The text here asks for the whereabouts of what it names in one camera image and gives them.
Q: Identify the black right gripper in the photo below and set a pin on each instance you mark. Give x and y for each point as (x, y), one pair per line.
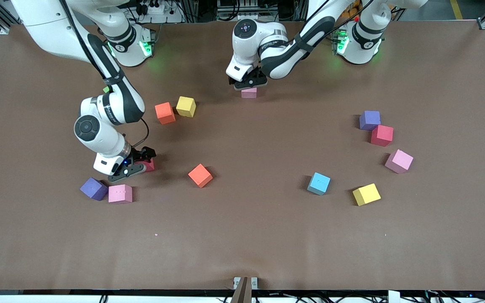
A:
(140, 154)

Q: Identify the red foam cube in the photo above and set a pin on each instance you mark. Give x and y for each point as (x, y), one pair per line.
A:
(150, 165)
(382, 135)

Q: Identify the pink foam cube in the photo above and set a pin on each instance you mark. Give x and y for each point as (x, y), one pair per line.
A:
(249, 94)
(399, 161)
(120, 194)

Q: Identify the purple foam cube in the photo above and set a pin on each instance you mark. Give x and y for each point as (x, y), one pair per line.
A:
(370, 120)
(94, 188)

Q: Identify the blue foam cube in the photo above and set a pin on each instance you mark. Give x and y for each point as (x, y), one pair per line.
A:
(318, 183)

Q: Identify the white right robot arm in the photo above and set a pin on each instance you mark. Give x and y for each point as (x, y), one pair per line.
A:
(53, 25)

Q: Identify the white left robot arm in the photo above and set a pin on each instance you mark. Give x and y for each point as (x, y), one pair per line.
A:
(263, 38)

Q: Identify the orange foam cube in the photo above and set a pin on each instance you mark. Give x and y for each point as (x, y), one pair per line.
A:
(165, 112)
(200, 175)

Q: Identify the yellow foam cube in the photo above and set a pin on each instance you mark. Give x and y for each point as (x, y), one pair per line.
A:
(366, 194)
(186, 106)

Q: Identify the grey electronics box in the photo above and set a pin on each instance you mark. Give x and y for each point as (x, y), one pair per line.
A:
(238, 10)

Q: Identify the orange mesh bag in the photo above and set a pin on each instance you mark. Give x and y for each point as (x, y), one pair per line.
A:
(347, 10)

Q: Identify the white power strip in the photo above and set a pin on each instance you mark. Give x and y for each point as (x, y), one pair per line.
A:
(154, 8)

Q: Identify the brown paper table cover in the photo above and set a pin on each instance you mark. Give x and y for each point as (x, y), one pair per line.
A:
(242, 231)

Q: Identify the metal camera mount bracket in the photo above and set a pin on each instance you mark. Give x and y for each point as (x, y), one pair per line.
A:
(245, 284)

